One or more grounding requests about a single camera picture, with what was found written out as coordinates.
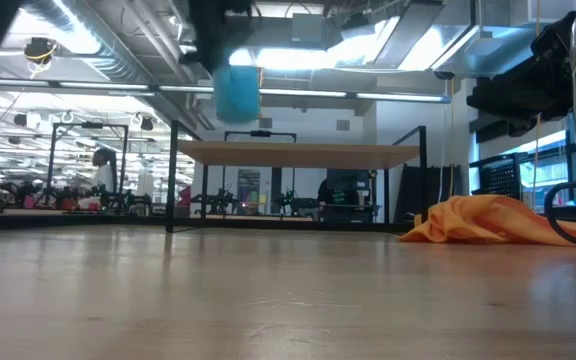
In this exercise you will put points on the black perforated crate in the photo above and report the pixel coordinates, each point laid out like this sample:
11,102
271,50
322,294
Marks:
500,175

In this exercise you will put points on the black aluminium table frame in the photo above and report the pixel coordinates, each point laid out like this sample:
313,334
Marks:
68,221

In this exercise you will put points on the black background rig frame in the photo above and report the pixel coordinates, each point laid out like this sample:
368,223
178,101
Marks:
260,134
52,165

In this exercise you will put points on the light blue mug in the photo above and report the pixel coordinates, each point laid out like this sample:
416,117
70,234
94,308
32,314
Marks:
238,95

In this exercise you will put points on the orange cloth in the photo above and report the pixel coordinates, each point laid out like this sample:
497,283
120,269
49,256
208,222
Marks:
488,220

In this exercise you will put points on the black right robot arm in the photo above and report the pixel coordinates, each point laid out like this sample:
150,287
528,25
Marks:
523,90

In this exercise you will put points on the person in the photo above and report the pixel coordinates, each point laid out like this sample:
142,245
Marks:
103,172
340,197

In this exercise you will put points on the wooden shelf with black frame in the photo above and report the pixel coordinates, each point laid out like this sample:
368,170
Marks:
298,155

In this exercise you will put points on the LED light bar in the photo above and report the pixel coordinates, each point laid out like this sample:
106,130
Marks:
268,92

